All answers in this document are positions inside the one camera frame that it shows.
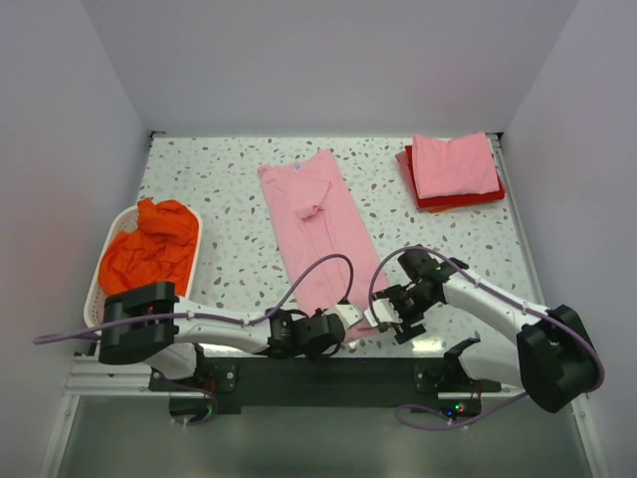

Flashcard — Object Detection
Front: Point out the pink t shirt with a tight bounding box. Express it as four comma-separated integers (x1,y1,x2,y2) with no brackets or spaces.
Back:
412,132,500,199
258,149,379,313

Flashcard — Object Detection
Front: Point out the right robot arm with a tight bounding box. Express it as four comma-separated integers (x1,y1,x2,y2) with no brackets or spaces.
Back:
367,245,605,413

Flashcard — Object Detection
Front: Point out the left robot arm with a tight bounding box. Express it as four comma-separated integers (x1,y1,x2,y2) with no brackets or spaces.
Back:
99,282,363,390

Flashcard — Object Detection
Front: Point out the folded orange t shirt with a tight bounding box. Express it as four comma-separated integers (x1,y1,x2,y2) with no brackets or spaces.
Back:
427,206,455,214

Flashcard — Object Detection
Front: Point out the folded red t shirt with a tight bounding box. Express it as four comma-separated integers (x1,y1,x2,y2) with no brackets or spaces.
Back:
395,145,507,211

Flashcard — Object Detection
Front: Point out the folded pink t shirt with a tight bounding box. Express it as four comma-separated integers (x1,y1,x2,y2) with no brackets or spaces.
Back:
412,132,500,199

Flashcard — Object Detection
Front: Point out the orange t shirt in basket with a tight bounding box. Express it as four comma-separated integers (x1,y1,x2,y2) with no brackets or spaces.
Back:
98,198,200,296

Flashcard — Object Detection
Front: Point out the white laundry basket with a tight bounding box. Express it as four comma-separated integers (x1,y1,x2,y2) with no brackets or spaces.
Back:
84,206,203,328

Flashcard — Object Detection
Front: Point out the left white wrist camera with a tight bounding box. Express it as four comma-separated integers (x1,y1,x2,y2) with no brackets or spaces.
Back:
330,304,364,332

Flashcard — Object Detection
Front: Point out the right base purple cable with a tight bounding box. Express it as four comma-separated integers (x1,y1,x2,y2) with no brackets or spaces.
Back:
395,387,529,430

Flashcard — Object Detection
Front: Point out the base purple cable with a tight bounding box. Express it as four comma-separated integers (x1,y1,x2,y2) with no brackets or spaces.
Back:
168,377,220,427
395,387,529,430

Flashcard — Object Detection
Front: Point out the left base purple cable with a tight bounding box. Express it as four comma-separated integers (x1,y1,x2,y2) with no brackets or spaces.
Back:
168,377,220,427

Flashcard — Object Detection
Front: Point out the aluminium frame rail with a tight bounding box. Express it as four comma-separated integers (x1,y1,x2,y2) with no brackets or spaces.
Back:
53,137,590,477

